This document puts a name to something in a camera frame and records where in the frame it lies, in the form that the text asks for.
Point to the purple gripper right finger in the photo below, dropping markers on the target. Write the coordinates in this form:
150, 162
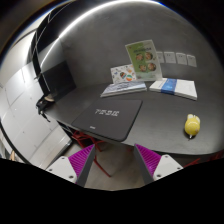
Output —
154, 166

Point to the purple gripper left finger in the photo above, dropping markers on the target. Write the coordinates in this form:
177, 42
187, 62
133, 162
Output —
76, 167

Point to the black mouse pad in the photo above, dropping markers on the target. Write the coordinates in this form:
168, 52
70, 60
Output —
109, 118

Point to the yellow computer mouse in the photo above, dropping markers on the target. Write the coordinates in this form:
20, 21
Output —
192, 125

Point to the black clamp on table edge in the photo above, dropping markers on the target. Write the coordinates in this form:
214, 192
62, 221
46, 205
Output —
43, 103

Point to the grey magazine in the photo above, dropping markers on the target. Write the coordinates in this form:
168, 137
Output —
123, 88

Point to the white and blue book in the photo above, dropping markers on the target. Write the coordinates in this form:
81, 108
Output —
178, 87

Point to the white card with stickers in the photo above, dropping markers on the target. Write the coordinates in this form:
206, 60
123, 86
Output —
123, 73

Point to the green leaflet with photos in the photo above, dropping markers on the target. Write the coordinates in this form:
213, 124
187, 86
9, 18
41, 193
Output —
145, 61

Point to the red chair frame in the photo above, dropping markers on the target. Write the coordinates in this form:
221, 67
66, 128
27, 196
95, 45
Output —
85, 140

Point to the white wall paper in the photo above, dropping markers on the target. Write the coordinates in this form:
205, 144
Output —
181, 58
160, 57
191, 60
170, 57

